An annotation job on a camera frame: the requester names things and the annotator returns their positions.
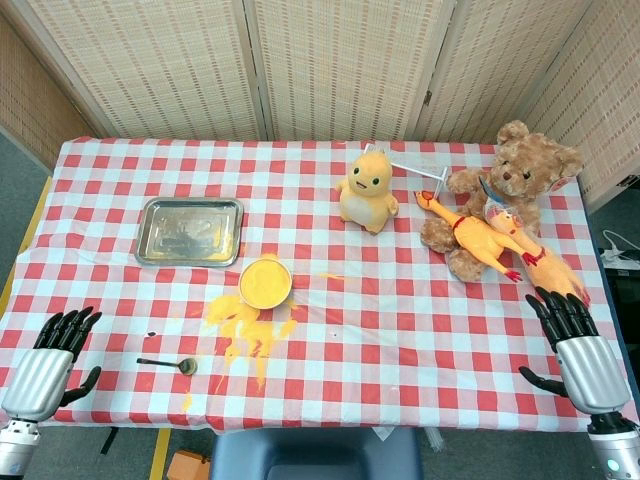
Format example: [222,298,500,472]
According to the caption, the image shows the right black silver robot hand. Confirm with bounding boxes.
[518,289,632,416]

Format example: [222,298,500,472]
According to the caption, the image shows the netted yellow rubber chicken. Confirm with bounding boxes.
[483,197,591,307]

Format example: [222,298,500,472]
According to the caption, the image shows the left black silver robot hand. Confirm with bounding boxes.
[0,305,104,422]

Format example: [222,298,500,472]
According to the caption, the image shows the beige woven folding screen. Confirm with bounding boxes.
[0,0,640,211]

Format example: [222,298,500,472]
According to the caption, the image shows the orange box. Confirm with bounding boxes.
[167,449,214,480]

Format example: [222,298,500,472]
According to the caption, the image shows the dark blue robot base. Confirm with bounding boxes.
[209,427,424,480]

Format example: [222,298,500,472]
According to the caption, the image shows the brown teddy bear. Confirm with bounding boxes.
[419,119,585,284]

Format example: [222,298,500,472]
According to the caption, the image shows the yellow plush dinosaur toy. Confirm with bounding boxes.
[333,151,400,236]

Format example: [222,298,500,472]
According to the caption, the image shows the black equipment case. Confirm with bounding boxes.
[603,266,640,361]

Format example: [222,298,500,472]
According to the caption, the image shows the rectangular steel tray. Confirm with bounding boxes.
[133,197,245,269]

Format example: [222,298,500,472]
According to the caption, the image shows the dark metal spoon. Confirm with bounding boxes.
[136,357,199,376]

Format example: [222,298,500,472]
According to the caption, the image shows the yellow powder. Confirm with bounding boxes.
[202,294,300,389]

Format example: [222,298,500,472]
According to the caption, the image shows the white cable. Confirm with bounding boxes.
[599,228,640,264]

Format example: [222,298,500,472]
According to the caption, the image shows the red white checkered tablecloth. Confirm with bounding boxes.
[0,135,640,434]

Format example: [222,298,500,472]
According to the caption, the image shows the bare yellow rubber chicken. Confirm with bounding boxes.
[414,189,524,284]

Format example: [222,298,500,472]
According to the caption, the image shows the yellow bowl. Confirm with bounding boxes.
[238,257,294,310]

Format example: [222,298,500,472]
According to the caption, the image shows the white wire rack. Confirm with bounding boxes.
[363,142,451,201]

